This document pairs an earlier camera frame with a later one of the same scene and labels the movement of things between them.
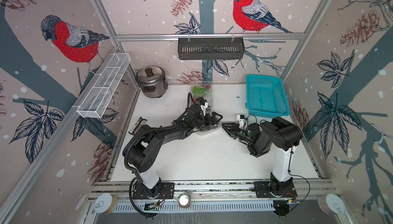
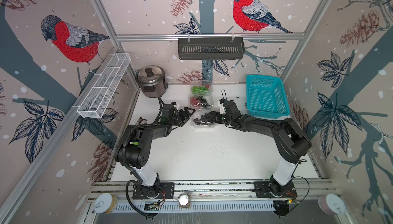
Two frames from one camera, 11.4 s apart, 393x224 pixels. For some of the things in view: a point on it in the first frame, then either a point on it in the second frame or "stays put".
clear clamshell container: x=201 y=89 stays put
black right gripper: x=231 y=132 -> x=213 y=115
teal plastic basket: x=266 y=96 stays put
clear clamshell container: x=208 y=97 stays put
